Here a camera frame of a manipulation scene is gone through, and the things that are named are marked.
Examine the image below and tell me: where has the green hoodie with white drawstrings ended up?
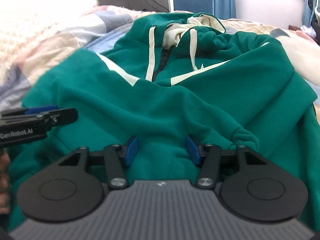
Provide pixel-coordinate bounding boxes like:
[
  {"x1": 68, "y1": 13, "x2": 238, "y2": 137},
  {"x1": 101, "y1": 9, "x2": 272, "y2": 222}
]
[{"x1": 1, "y1": 13, "x2": 319, "y2": 231}]

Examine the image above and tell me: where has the person's left hand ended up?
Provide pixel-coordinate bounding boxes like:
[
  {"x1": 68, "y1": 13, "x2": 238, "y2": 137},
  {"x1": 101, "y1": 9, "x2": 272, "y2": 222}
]
[{"x1": 0, "y1": 149, "x2": 10, "y2": 215}]

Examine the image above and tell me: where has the patchwork pastel quilt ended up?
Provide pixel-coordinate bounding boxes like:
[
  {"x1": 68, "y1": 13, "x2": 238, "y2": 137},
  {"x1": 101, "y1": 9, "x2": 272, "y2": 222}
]
[{"x1": 0, "y1": 4, "x2": 320, "y2": 136}]

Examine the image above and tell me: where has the white fluffy pillow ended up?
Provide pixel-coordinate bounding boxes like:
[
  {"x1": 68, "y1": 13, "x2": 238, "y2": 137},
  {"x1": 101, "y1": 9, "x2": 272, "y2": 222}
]
[{"x1": 270, "y1": 28, "x2": 319, "y2": 86}]

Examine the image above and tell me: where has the dark red side table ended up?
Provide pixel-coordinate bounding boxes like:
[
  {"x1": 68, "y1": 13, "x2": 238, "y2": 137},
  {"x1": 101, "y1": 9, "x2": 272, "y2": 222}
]
[{"x1": 288, "y1": 25, "x2": 300, "y2": 31}]

